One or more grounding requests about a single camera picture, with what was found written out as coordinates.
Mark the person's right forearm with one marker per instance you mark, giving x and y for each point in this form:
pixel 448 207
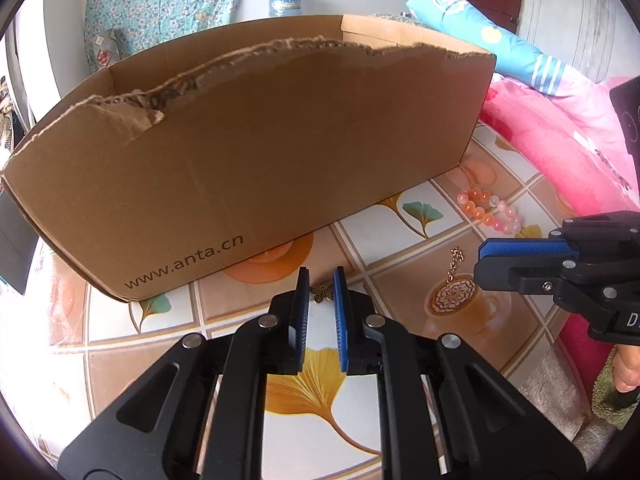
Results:
pixel 612 402

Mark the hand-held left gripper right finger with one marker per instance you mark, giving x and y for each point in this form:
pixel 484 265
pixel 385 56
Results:
pixel 341 320

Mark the light blue cartoon pillow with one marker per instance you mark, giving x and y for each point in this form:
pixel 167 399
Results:
pixel 480 25

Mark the bronze butterfly charm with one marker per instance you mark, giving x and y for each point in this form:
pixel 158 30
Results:
pixel 322 294

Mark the grey pillow with red flowers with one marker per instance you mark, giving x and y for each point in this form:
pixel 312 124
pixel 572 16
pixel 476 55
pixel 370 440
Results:
pixel 102 49

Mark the leaf and coffee print tablecloth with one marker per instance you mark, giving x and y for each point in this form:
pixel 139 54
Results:
pixel 400 260

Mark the large blue water jug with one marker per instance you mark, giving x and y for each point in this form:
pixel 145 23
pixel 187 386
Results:
pixel 286 2

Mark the person's right hand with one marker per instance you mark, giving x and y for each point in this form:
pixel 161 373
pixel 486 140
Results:
pixel 627 370

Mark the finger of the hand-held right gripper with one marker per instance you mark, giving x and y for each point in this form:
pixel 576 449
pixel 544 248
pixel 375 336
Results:
pixel 525 249
pixel 510 277

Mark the torn brown cardboard box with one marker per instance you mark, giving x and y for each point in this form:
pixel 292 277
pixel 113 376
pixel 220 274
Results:
pixel 250 160

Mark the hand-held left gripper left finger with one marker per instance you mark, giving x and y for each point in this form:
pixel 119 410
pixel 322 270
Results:
pixel 300 320

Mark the teal floral cloth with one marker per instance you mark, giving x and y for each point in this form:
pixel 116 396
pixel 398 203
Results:
pixel 165 0

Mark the pink blanket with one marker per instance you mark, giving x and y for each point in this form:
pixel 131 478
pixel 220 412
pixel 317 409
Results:
pixel 550 130

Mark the black flat device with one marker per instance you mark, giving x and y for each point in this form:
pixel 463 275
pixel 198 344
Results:
pixel 627 115

